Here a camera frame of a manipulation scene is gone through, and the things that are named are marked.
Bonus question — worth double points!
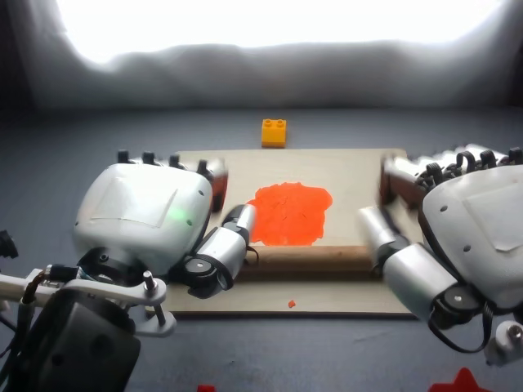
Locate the light wooden board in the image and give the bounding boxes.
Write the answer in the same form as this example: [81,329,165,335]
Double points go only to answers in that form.
[157,147,418,320]

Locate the wooden rolling pin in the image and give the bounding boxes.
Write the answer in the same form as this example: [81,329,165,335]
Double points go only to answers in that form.
[240,244,383,274]

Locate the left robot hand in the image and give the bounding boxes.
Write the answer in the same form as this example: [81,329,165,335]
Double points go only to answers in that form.
[73,149,259,300]

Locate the white backdrop cloth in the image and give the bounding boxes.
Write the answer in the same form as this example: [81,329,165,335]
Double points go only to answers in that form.
[0,0,523,111]

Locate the grey table cloth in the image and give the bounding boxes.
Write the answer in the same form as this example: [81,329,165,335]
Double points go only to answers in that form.
[0,106,523,392]

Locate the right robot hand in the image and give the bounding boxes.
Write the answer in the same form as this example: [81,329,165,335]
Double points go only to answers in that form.
[357,142,523,332]

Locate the yellow toy building block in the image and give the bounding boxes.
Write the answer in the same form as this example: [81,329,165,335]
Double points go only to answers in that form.
[261,118,288,148]

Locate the red star-shaped toy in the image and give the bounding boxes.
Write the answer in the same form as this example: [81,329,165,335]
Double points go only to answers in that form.
[427,367,498,392]

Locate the flat orange clay sheet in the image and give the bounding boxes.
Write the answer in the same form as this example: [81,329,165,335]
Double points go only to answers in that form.
[244,182,334,247]

